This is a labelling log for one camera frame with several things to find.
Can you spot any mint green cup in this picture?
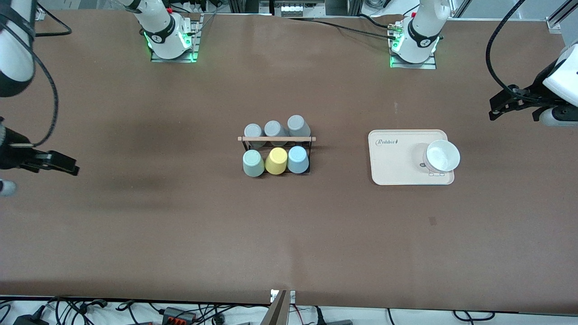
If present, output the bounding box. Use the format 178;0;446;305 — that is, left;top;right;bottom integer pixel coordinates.
242;149;266;177

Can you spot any light blue cup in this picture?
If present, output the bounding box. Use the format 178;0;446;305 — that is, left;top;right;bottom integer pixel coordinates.
287;145;311;175

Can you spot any white bowl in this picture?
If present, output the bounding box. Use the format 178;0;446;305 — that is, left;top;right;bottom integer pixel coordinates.
423;139;461;173

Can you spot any beige rectangular tray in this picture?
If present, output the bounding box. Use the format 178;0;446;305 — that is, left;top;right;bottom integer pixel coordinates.
368;129;455;186

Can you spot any orange black connector block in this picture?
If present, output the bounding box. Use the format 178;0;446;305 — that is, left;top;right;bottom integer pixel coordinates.
162;307;198;325

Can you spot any pale grey cup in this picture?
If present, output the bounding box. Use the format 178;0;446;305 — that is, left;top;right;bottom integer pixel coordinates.
244;123;266;149
264;120;289;146
287;115;312;138

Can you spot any yellow cup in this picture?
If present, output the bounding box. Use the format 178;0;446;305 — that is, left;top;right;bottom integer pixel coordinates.
265;146;289;175

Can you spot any white power strip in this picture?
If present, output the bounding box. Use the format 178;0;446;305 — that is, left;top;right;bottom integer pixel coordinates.
273;0;326;18

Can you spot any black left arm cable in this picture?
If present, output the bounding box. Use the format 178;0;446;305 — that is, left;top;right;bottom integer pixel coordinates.
485;0;528;92

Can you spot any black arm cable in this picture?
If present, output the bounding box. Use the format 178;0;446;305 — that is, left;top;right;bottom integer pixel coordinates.
485;0;528;92
9;4;73;148

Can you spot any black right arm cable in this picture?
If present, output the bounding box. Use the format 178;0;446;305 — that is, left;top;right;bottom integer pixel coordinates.
9;4;73;148

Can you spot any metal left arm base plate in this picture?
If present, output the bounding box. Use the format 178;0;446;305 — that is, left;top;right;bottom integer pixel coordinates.
389;20;438;70

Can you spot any tangled black cable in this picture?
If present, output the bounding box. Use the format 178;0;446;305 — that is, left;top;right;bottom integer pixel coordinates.
0;296;110;325

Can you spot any black base cable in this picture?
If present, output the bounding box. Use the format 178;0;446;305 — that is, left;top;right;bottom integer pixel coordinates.
359;13;398;30
287;16;398;41

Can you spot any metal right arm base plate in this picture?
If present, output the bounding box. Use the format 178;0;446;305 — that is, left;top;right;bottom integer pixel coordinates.
150;14;202;63

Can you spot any black cable loop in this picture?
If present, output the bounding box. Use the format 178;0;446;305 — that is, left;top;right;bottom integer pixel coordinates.
452;310;496;322

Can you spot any black wire cup rack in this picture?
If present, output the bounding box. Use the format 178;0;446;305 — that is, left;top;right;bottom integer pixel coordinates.
238;135;317;176

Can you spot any grey metal post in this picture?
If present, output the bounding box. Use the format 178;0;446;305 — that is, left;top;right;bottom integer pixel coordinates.
260;290;289;325

